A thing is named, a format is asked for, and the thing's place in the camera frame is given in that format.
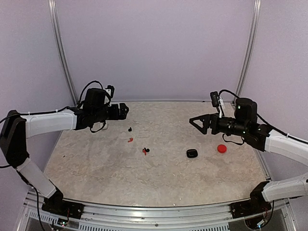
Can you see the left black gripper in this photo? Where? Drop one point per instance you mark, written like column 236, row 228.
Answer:
column 116, row 116

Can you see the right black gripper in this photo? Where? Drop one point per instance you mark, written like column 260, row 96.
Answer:
column 214, row 117

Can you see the black earbud charging case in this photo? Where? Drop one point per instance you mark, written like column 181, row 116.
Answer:
column 192, row 153

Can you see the white earbud charging case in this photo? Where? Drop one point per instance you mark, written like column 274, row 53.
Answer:
column 105, row 127

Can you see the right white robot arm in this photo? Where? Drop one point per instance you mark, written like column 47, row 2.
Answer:
column 264, row 138

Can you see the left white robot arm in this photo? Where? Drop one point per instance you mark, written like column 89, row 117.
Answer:
column 96, row 107

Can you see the red earbud charging case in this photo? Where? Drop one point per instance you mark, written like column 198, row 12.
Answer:
column 222, row 148

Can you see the red and black earbuds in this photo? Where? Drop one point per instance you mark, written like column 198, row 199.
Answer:
column 145, row 151

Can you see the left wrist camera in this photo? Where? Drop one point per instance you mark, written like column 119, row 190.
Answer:
column 110, row 90

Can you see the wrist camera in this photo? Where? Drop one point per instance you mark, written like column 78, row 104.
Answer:
column 110, row 90
column 214, row 99

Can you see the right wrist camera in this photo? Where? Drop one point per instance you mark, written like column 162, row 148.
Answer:
column 214, row 99

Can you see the right aluminium frame post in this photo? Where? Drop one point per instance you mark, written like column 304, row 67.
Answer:
column 249, row 47

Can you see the aluminium frame post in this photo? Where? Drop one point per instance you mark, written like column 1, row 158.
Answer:
column 249, row 47
column 60, row 48

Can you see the front aluminium rail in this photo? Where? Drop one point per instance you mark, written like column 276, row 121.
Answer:
column 99, row 217

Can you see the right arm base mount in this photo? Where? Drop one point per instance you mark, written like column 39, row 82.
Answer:
column 254, row 205

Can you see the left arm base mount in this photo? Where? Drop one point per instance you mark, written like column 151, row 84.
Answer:
column 56, row 204

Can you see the left aluminium frame post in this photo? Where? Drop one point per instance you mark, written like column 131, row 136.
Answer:
column 60, row 48

